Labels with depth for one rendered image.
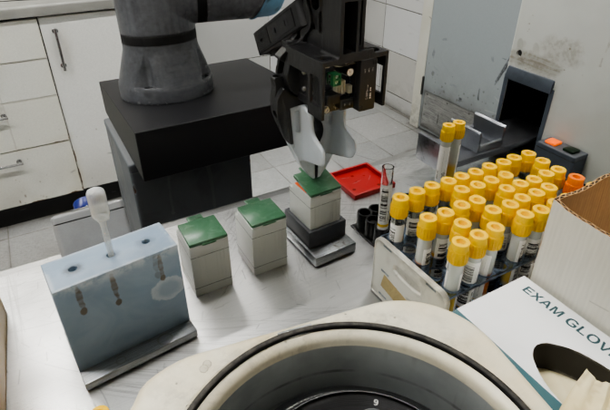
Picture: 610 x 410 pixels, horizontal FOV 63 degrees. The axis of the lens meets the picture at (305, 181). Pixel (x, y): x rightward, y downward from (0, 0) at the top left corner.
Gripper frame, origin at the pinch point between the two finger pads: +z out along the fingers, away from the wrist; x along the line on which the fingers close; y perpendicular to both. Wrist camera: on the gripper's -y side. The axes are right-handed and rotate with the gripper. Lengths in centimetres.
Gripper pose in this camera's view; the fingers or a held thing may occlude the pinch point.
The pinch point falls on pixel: (311, 163)
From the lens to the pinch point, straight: 54.3
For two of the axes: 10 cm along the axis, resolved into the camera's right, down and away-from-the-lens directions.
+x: 8.5, -2.7, 4.4
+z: 0.0, 8.6, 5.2
